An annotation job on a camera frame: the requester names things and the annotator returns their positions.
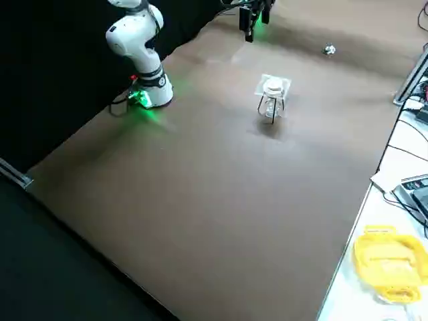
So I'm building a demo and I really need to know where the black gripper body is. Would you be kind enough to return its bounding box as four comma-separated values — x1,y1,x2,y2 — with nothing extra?
243,0,277,9

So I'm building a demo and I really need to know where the white ceramic crucible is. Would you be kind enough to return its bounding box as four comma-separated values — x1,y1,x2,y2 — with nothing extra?
262,78,285,99

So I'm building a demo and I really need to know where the clear glass alcohol lamp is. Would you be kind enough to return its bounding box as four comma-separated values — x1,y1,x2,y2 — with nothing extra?
261,98,279,119

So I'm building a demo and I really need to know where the yellow plastic container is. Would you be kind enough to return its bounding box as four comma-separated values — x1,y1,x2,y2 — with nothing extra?
353,225,428,297

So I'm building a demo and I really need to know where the black cable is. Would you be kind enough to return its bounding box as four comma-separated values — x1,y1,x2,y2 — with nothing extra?
386,98,428,160
109,94,135,118
143,0,165,49

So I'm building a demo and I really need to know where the aluminium frame post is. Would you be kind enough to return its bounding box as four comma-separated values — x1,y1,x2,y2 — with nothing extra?
393,42,428,106

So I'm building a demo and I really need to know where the aluminium frame corner bar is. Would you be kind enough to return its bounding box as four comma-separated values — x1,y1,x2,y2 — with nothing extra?
0,157,35,191

